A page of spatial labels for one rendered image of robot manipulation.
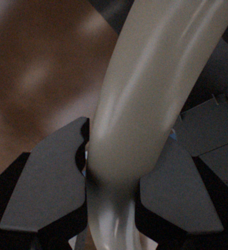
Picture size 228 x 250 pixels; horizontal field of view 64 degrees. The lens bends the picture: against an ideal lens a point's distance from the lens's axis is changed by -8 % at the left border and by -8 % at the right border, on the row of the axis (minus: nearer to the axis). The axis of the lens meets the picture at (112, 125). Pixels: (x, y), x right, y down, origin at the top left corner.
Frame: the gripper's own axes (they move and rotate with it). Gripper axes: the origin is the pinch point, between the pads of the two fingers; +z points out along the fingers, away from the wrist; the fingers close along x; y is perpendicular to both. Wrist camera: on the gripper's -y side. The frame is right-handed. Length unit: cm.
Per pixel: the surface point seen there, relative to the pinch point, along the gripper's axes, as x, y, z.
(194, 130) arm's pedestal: 54, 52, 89
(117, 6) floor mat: 3, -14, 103
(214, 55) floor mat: 62, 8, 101
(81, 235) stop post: -15, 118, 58
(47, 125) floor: -49, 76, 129
